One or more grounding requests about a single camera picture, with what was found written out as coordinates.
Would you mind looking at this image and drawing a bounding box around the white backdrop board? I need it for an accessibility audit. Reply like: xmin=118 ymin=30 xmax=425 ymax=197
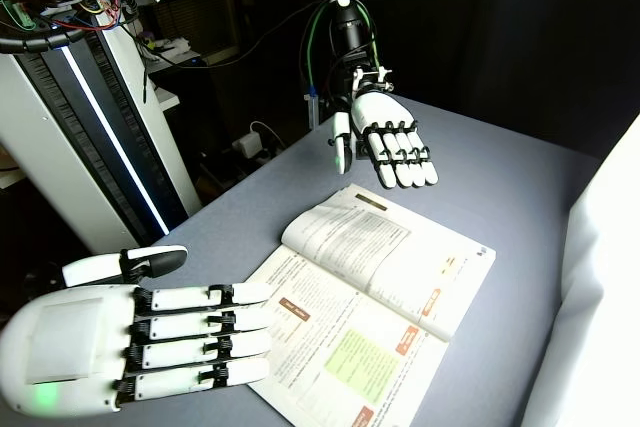
xmin=519 ymin=111 xmax=640 ymax=427

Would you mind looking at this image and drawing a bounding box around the background metal shelf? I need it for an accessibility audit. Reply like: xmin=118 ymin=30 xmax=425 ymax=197
xmin=142 ymin=0 xmax=281 ymax=71

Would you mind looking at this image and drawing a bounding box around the clear post with blue cap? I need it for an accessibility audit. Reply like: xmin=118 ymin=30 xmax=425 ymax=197
xmin=305 ymin=88 xmax=322 ymax=132

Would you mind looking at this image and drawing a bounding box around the grey table cloth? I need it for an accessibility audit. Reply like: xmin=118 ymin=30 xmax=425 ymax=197
xmin=144 ymin=94 xmax=606 ymax=427

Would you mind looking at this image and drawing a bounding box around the white power adapter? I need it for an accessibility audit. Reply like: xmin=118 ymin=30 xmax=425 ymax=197
xmin=233 ymin=133 xmax=267 ymax=159

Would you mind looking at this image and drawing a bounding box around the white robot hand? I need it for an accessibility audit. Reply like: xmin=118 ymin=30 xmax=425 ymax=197
xmin=328 ymin=89 xmax=440 ymax=191
xmin=0 ymin=245 xmax=274 ymax=418

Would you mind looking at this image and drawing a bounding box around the black curtain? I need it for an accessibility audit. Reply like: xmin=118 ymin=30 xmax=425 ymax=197
xmin=349 ymin=0 xmax=640 ymax=158

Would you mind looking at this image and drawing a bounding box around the illustrated textbook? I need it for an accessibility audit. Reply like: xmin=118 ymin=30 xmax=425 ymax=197
xmin=244 ymin=182 xmax=497 ymax=427

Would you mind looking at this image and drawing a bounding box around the white robot body column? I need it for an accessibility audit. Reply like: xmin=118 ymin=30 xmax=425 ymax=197
xmin=0 ymin=21 xmax=204 ymax=254

